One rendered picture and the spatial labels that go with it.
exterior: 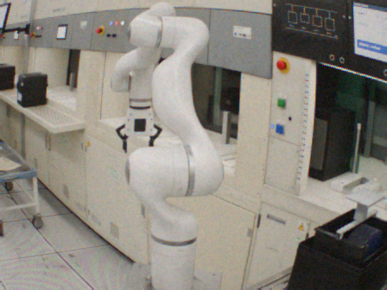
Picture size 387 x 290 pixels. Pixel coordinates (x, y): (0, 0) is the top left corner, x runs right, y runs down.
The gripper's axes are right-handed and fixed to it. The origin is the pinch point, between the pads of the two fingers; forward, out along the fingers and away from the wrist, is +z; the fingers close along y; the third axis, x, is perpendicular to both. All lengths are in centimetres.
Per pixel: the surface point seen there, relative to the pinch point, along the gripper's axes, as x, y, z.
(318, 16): -23, 59, -58
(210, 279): -56, 13, 25
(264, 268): -10, 53, 52
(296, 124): -13, 55, -13
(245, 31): 11, 42, -46
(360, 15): -43, 68, -62
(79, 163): 142, -19, 50
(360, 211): -78, 49, -3
